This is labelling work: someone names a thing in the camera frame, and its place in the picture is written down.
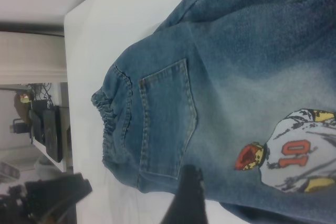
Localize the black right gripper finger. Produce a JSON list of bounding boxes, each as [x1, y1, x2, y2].
[[161, 165, 208, 224]]

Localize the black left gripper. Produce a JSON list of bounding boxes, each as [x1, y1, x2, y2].
[[25, 173, 93, 209]]

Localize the blue denim jeans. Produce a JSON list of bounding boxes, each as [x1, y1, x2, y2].
[[90, 0, 336, 224]]

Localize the large black flat device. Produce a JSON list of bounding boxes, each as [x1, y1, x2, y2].
[[41, 105, 64, 164]]

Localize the small black flat device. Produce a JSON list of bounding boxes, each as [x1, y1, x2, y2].
[[28, 110, 43, 144]]

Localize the small black box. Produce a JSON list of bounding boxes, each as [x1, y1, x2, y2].
[[10, 118, 30, 134]]

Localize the brown rounded object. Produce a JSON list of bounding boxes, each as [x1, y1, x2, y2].
[[14, 87, 35, 124]]

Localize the tangle of black cables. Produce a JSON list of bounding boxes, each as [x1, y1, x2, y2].
[[26, 83, 54, 104]]

